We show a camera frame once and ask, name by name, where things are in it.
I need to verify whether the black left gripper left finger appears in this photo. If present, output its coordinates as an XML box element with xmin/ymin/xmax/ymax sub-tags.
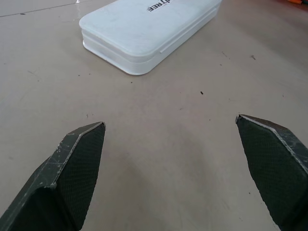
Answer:
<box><xmin>0</xmin><ymin>121</ymin><xmax>106</xmax><ymax>231</ymax></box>

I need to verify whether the white plastic case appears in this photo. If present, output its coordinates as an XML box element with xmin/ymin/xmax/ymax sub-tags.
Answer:
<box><xmin>78</xmin><ymin>0</ymin><xmax>223</xmax><ymax>76</ymax></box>

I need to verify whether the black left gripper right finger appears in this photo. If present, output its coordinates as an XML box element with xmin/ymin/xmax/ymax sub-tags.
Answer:
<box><xmin>235</xmin><ymin>114</ymin><xmax>308</xmax><ymax>231</ymax></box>

